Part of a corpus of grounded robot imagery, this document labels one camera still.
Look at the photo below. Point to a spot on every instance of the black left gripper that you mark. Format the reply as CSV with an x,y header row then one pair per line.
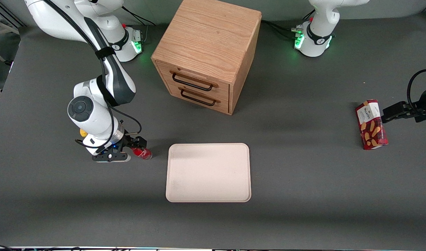
x,y
420,112

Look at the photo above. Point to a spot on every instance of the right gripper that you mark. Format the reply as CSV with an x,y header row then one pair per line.
x,y
126,142

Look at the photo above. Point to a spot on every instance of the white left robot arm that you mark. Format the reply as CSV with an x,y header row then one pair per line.
x,y
317,38

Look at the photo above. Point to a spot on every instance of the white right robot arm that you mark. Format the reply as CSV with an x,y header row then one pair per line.
x,y
94,118

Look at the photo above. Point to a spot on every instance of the cream rectangular tray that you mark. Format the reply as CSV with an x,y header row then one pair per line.
x,y
208,172

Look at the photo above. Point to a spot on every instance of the red tartan shortbread box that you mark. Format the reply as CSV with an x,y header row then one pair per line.
x,y
371,125

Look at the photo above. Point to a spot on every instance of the yellow lemon toy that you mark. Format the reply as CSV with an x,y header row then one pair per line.
x,y
83,132

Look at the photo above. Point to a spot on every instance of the wooden two-drawer cabinet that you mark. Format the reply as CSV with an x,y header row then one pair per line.
x,y
206,38

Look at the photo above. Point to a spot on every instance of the white metal frame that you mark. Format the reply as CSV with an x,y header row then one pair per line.
x,y
4,29

